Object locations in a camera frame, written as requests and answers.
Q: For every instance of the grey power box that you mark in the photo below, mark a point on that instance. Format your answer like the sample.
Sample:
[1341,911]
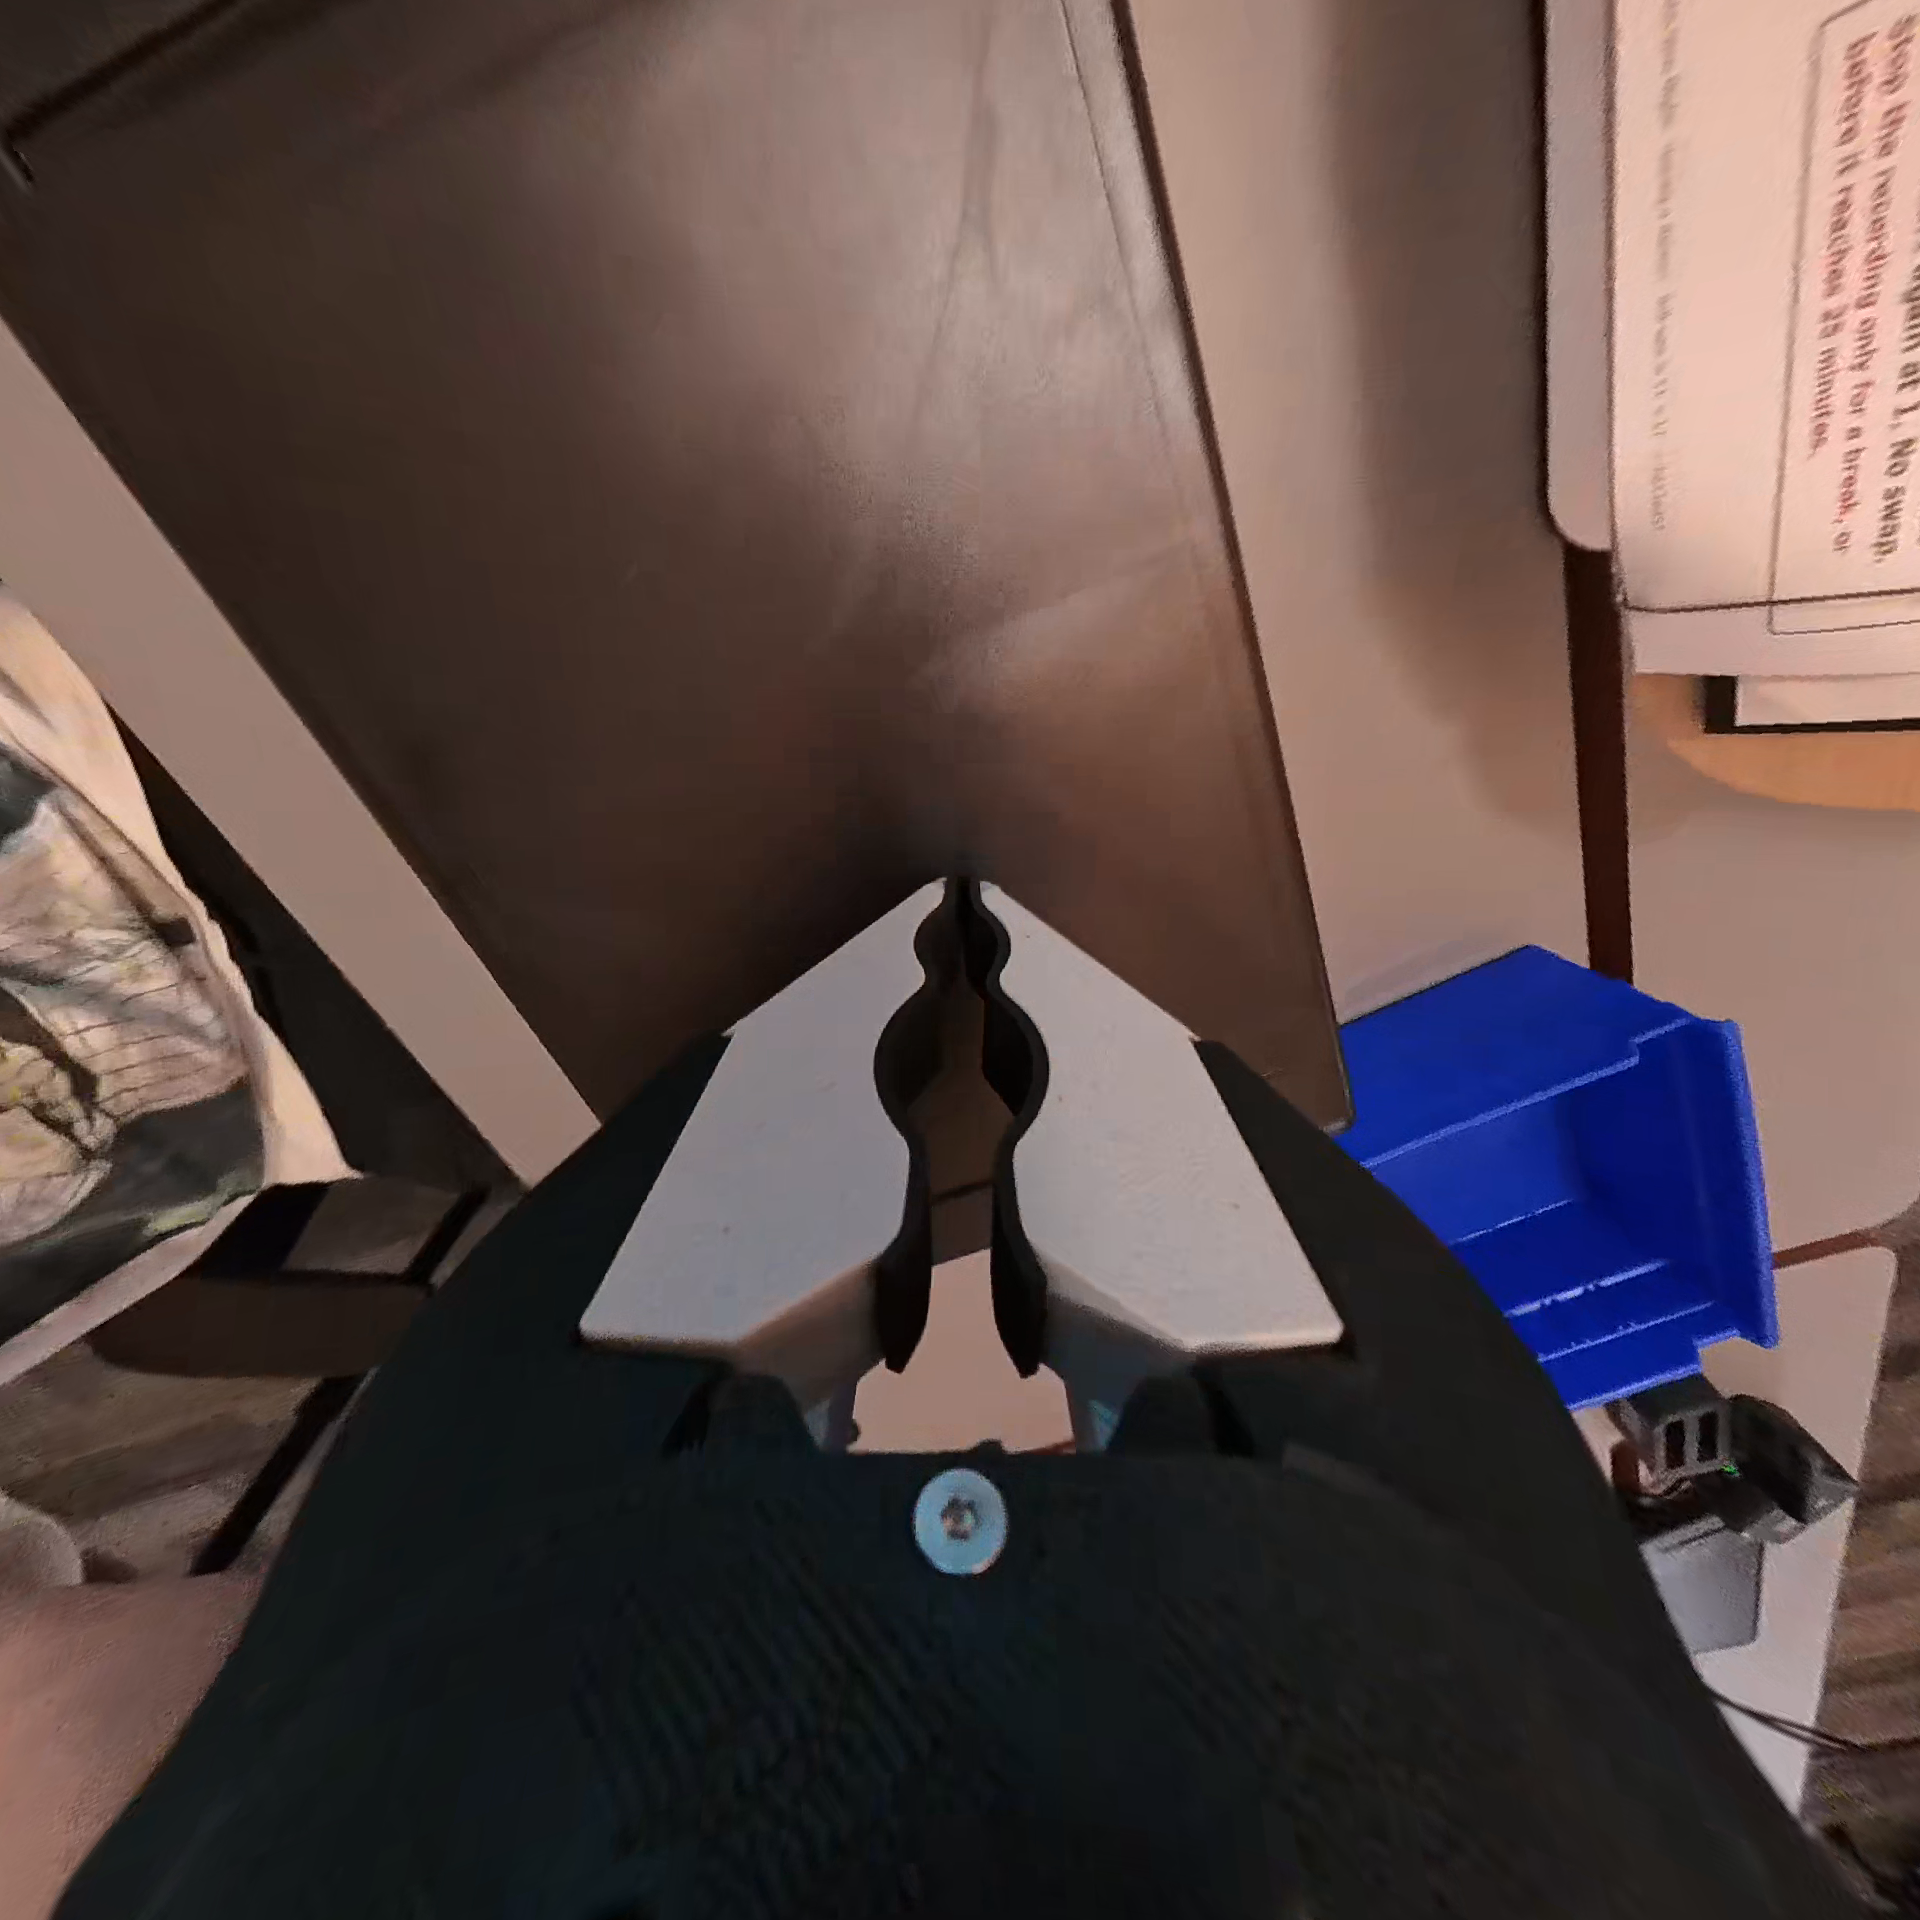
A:
[1703,1588]

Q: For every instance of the black office chair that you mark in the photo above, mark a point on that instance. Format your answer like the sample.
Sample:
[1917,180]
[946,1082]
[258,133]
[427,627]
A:
[346,1276]

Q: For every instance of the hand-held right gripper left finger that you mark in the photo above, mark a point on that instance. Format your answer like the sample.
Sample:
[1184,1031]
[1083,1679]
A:
[750,1200]

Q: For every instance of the wooden backing board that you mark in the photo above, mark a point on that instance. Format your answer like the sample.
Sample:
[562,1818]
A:
[1799,772]

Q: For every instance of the black drawer cabinet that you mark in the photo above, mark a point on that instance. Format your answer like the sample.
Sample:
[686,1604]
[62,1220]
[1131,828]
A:
[675,450]

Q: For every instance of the white instruction poster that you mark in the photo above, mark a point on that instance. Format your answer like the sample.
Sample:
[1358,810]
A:
[1711,299]

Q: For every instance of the black electronic device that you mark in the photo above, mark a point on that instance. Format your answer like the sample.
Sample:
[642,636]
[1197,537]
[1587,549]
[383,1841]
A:
[1770,1476]

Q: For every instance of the blue plastic bin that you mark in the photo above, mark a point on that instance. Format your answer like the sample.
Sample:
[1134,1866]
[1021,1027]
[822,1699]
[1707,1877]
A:
[1560,1079]

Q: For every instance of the grey desk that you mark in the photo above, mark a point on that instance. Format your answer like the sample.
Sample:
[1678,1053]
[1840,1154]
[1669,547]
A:
[1396,450]

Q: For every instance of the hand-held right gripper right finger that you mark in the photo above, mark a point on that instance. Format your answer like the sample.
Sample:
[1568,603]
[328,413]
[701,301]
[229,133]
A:
[1172,1200]

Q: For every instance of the person's printed white t-shirt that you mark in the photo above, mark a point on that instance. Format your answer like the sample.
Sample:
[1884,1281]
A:
[106,973]

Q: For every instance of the person's right forearm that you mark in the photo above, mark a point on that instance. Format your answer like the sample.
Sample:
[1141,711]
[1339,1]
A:
[90,1770]

